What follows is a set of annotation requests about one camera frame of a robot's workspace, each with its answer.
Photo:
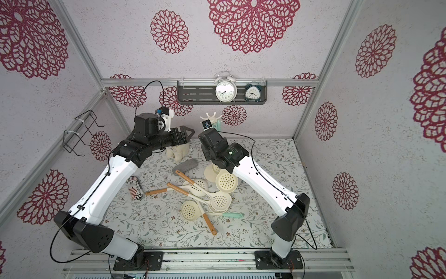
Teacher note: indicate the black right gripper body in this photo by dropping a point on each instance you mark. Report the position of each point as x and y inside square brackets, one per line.
[207, 135]

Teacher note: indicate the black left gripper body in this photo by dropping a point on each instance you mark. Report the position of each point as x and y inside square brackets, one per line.
[175, 139]

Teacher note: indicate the cream skimmer wooden handle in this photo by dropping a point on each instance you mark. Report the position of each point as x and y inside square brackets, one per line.
[190, 211]

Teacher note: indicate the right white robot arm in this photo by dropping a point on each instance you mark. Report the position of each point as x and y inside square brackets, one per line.
[291, 208]

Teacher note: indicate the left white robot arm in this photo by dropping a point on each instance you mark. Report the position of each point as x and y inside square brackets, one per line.
[82, 222]

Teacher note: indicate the cream utensil rack stand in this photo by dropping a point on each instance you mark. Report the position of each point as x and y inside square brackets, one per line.
[212, 170]

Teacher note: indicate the white plush dog toy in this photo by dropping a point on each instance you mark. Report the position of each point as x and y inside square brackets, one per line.
[177, 153]

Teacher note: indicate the white alarm clock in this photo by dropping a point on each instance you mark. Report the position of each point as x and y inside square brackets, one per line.
[226, 89]

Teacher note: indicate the teal alarm clock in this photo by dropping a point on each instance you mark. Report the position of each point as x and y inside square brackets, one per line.
[252, 92]

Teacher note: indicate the flag print rolled pouch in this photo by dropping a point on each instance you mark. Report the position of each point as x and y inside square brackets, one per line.
[134, 188]

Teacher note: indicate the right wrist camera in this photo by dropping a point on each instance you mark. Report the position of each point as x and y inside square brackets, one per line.
[207, 124]

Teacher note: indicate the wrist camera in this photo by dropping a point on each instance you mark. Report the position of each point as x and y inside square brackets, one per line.
[164, 119]
[207, 124]

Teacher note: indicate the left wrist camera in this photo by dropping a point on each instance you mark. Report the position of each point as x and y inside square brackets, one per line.
[164, 119]

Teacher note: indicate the grey wall shelf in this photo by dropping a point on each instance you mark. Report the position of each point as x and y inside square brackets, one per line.
[205, 95]

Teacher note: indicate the cream skimmer orange handle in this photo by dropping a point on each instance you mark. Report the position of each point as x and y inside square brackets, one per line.
[193, 187]

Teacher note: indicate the cream skimmer brown handle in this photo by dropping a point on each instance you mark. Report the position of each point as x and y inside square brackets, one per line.
[218, 202]

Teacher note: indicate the black wire wall rack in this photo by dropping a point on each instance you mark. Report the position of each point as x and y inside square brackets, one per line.
[83, 123]

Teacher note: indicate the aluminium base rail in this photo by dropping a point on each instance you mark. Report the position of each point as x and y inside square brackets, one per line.
[230, 263]

